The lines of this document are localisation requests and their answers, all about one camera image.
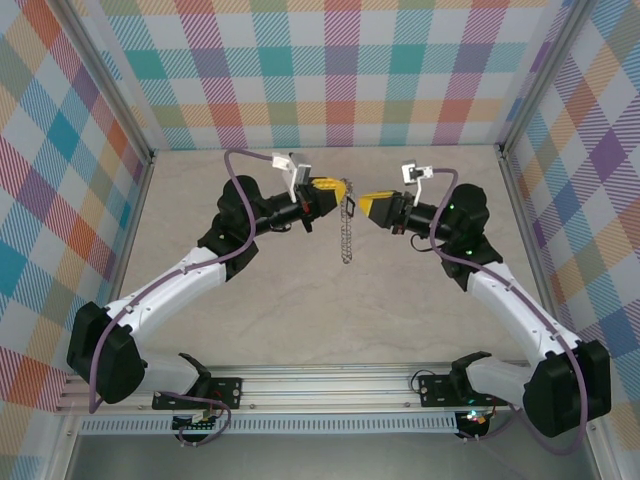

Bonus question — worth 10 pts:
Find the wide aluminium base rail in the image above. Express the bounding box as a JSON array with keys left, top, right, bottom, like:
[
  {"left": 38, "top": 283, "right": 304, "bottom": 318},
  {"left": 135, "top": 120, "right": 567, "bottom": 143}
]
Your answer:
[{"left": 53, "top": 363, "right": 607, "bottom": 415}]

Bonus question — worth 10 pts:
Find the white slotted cable duct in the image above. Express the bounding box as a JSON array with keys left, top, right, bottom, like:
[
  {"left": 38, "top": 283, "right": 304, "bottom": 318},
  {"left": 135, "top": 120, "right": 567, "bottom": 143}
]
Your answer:
[{"left": 78, "top": 412, "right": 459, "bottom": 435}]

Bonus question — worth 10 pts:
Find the grey metal panel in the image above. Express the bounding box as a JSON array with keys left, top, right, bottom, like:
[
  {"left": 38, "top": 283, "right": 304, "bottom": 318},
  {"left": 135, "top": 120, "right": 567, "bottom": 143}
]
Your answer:
[{"left": 64, "top": 432, "right": 601, "bottom": 480}]

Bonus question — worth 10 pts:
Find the purple cable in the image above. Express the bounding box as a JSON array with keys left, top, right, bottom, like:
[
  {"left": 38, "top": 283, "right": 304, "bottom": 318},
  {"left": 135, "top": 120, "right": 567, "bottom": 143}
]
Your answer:
[
  {"left": 430, "top": 168, "right": 589, "bottom": 456},
  {"left": 88, "top": 149, "right": 275, "bottom": 448}
]

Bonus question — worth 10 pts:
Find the grey band with key rings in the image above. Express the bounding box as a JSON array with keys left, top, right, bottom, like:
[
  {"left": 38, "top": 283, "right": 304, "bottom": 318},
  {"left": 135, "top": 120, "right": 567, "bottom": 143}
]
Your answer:
[{"left": 337, "top": 175, "right": 357, "bottom": 266}]

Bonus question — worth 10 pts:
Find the thin aluminium floor rail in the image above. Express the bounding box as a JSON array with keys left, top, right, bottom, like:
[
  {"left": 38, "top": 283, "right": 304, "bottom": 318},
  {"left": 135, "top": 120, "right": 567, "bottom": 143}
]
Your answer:
[
  {"left": 498, "top": 144, "right": 574, "bottom": 371},
  {"left": 87, "top": 152, "right": 159, "bottom": 376}
]

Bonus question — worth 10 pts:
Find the small circuit board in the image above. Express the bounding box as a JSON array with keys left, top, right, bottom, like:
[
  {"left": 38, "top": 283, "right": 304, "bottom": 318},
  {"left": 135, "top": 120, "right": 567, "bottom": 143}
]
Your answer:
[
  {"left": 172, "top": 412, "right": 221, "bottom": 434},
  {"left": 459, "top": 409, "right": 494, "bottom": 431}
]

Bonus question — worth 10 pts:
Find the left white camera bracket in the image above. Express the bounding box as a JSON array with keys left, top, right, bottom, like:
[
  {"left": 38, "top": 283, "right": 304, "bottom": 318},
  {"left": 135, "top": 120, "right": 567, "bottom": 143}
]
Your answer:
[{"left": 271, "top": 151, "right": 297, "bottom": 195}]

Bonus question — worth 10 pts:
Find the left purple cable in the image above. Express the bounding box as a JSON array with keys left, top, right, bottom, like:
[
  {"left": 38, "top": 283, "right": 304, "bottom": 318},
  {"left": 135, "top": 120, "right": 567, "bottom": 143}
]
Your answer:
[{"left": 88, "top": 149, "right": 275, "bottom": 448}]

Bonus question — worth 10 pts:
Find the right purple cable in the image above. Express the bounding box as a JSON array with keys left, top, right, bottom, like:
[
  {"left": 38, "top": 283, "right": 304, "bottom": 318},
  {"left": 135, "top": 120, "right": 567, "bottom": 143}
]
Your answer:
[{"left": 430, "top": 168, "right": 589, "bottom": 456}]

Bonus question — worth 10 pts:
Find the aluminium corner post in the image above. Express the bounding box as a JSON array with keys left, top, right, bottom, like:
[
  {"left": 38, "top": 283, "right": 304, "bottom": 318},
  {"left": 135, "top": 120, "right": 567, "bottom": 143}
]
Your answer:
[
  {"left": 499, "top": 0, "right": 601, "bottom": 156},
  {"left": 58, "top": 0, "right": 157, "bottom": 169}
]

